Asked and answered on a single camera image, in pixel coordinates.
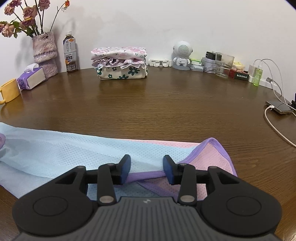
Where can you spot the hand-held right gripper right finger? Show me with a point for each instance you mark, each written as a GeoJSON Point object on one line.
{"type": "Point", "coordinates": [167, 169]}

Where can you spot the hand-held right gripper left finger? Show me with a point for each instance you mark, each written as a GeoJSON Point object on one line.
{"type": "Point", "coordinates": [126, 168]}

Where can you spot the pink and blue mesh vest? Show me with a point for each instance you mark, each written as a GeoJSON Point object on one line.
{"type": "Point", "coordinates": [69, 148]}

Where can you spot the pink ruffled folded garment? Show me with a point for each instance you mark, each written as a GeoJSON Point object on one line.
{"type": "Point", "coordinates": [115, 63]}

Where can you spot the white plastic holder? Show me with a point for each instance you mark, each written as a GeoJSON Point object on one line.
{"type": "Point", "coordinates": [159, 63]}

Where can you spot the white and green small box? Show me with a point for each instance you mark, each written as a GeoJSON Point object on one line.
{"type": "Point", "coordinates": [196, 66]}

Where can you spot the grey tape roll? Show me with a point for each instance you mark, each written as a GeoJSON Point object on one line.
{"type": "Point", "coordinates": [208, 66]}

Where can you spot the pink floral folded garment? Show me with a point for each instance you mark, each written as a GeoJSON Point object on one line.
{"type": "Point", "coordinates": [118, 52]}

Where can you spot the black labelled box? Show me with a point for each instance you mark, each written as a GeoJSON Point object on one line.
{"type": "Point", "coordinates": [241, 75]}

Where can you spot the white robot-shaped speaker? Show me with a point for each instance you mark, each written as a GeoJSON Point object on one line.
{"type": "Point", "coordinates": [182, 49]}

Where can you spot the black power adapter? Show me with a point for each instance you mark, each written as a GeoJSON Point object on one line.
{"type": "Point", "coordinates": [212, 55]}

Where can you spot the tea bottle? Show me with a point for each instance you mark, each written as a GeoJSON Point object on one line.
{"type": "Point", "coordinates": [69, 53]}

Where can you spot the smartphone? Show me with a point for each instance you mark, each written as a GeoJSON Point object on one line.
{"type": "Point", "coordinates": [279, 107]}

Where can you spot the green small bottle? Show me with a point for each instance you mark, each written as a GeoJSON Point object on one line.
{"type": "Point", "coordinates": [257, 77]}

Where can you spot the purple tissue pack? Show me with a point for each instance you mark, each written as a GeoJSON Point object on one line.
{"type": "Point", "coordinates": [25, 80]}

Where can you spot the yellow mug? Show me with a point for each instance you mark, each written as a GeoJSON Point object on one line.
{"type": "Point", "coordinates": [10, 91]}

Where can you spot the black phone stand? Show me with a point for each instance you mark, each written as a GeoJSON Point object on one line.
{"type": "Point", "coordinates": [294, 99]}

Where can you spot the fuzzy purple flower vase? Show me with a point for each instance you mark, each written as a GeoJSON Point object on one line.
{"type": "Point", "coordinates": [44, 46]}

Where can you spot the dried rose bouquet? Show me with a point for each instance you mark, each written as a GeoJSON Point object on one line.
{"type": "Point", "coordinates": [29, 12]}

